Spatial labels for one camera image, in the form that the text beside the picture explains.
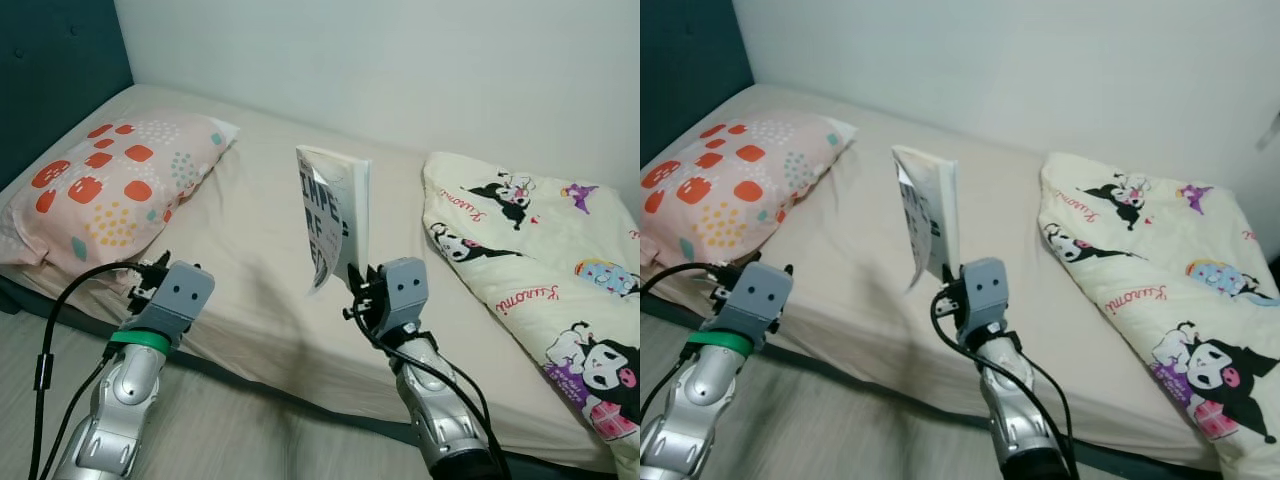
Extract pink pillow orange print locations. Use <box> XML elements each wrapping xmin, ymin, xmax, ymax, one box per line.
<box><xmin>640</xmin><ymin>112</ymin><xmax>859</xmax><ymax>271</ymax></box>
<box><xmin>0</xmin><ymin>112</ymin><xmax>241</xmax><ymax>276</ymax></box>

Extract white book blue letters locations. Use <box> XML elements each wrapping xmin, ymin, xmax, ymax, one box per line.
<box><xmin>892</xmin><ymin>145</ymin><xmax>963</xmax><ymax>293</ymax></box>
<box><xmin>295</xmin><ymin>145</ymin><xmax>373</xmax><ymax>298</ymax></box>

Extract cream sheeted bed mattress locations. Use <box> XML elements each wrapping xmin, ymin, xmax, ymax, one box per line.
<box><xmin>0</xmin><ymin>83</ymin><xmax>641</xmax><ymax>473</ymax></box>
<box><xmin>640</xmin><ymin>83</ymin><xmax>1280</xmax><ymax>471</ymax></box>

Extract cream cartoon print quilt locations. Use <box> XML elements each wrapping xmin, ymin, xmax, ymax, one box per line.
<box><xmin>422</xmin><ymin>152</ymin><xmax>641</xmax><ymax>480</ymax></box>
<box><xmin>1038</xmin><ymin>152</ymin><xmax>1280</xmax><ymax>480</ymax></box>

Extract teal padded headboard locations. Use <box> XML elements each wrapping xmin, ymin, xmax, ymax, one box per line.
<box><xmin>0</xmin><ymin>0</ymin><xmax>134</xmax><ymax>191</ymax></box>
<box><xmin>640</xmin><ymin>0</ymin><xmax>753</xmax><ymax>166</ymax></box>

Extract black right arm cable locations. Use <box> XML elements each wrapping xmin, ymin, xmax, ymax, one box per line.
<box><xmin>345</xmin><ymin>305</ymin><xmax>501</xmax><ymax>471</ymax></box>
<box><xmin>930</xmin><ymin>290</ymin><xmax>1076</xmax><ymax>451</ymax></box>

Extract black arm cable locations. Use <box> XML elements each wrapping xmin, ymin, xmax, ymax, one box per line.
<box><xmin>930</xmin><ymin>290</ymin><xmax>1076</xmax><ymax>451</ymax></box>
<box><xmin>28</xmin><ymin>262</ymin><xmax>151</xmax><ymax>480</ymax></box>
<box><xmin>640</xmin><ymin>262</ymin><xmax>726</xmax><ymax>421</ymax></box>
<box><xmin>345</xmin><ymin>305</ymin><xmax>501</xmax><ymax>471</ymax></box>

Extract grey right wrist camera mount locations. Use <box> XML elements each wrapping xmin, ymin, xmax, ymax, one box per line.
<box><xmin>372</xmin><ymin>257</ymin><xmax>431</xmax><ymax>341</ymax></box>
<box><xmin>958</xmin><ymin>257</ymin><xmax>1011</xmax><ymax>341</ymax></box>

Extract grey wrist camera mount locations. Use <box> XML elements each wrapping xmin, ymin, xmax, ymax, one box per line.
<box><xmin>958</xmin><ymin>257</ymin><xmax>1011</xmax><ymax>341</ymax></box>
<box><xmin>128</xmin><ymin>262</ymin><xmax>216</xmax><ymax>346</ymax></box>
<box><xmin>372</xmin><ymin>257</ymin><xmax>431</xmax><ymax>341</ymax></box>
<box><xmin>712</xmin><ymin>262</ymin><xmax>796</xmax><ymax>346</ymax></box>

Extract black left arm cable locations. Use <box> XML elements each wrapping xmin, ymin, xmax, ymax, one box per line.
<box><xmin>28</xmin><ymin>262</ymin><xmax>151</xmax><ymax>480</ymax></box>
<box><xmin>640</xmin><ymin>262</ymin><xmax>726</xmax><ymax>421</ymax></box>

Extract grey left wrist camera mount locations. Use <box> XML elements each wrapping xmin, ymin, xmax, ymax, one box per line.
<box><xmin>712</xmin><ymin>262</ymin><xmax>796</xmax><ymax>346</ymax></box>
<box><xmin>128</xmin><ymin>262</ymin><xmax>216</xmax><ymax>346</ymax></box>

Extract dark teal bed frame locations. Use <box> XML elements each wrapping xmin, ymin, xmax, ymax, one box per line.
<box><xmin>640</xmin><ymin>290</ymin><xmax>1226</xmax><ymax>480</ymax></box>
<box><xmin>0</xmin><ymin>275</ymin><xmax>641</xmax><ymax>480</ymax></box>

